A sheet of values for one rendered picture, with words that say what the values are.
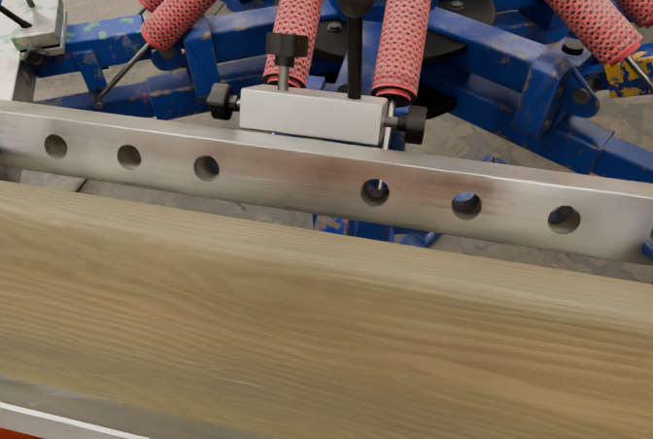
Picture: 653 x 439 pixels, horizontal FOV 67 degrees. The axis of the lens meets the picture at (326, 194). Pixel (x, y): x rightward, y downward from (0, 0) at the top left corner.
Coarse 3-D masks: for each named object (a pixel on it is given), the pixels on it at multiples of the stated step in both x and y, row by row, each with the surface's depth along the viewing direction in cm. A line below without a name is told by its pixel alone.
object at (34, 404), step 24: (0, 384) 17; (24, 384) 18; (0, 408) 16; (24, 408) 16; (48, 408) 16; (72, 408) 17; (96, 408) 17; (120, 408) 17; (144, 408) 17; (24, 432) 17; (48, 432) 16; (72, 432) 16; (96, 432) 16; (120, 432) 16; (144, 432) 16; (168, 432) 16; (192, 432) 16; (216, 432) 16; (240, 432) 16
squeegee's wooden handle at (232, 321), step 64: (0, 192) 17; (64, 192) 18; (0, 256) 17; (64, 256) 16; (128, 256) 16; (192, 256) 15; (256, 256) 15; (320, 256) 15; (384, 256) 15; (448, 256) 16; (0, 320) 17; (64, 320) 17; (128, 320) 16; (192, 320) 16; (256, 320) 15; (320, 320) 15; (384, 320) 14; (448, 320) 14; (512, 320) 14; (576, 320) 13; (640, 320) 13; (64, 384) 17; (128, 384) 17; (192, 384) 16; (256, 384) 16; (320, 384) 15; (384, 384) 15; (448, 384) 15; (512, 384) 14; (576, 384) 14; (640, 384) 13
